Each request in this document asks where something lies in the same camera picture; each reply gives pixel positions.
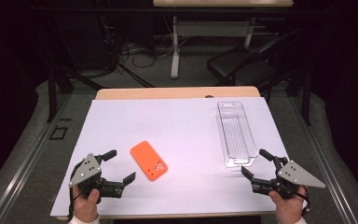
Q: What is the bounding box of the black metal post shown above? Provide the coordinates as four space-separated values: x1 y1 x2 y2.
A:
301 66 312 127

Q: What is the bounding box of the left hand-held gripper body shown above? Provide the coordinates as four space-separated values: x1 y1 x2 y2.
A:
68 152 127 200

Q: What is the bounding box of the orange phone case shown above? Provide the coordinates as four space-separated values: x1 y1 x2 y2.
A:
130 140 169 181

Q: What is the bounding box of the white-legged wooden desk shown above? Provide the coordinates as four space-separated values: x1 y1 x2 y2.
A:
152 0 295 79

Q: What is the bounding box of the black folding chair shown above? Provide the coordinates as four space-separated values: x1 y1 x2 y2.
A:
206 27 311 104

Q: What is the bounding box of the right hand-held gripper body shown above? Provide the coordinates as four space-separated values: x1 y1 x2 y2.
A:
251 157 326 200

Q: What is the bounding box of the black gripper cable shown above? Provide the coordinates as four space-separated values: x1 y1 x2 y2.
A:
295 186 311 217
67 169 85 221

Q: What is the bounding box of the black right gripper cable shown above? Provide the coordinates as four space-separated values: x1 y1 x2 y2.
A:
295 186 311 217

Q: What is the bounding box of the bundle of floor cables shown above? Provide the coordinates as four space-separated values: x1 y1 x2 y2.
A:
117 40 175 70

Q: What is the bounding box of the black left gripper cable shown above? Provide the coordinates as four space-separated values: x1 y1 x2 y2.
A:
67 169 85 221

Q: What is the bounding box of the clear plastic tray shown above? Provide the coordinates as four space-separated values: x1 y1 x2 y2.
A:
216 101 259 168

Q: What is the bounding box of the black metal stand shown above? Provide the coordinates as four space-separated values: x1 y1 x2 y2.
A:
46 66 106 124

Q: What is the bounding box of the person's left hand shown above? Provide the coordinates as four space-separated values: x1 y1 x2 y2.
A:
72 187 101 223

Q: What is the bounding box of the person's right hand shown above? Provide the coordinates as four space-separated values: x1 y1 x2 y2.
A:
268 186 309 223

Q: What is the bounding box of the white table sheet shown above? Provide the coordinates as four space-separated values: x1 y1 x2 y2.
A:
49 96 296 217

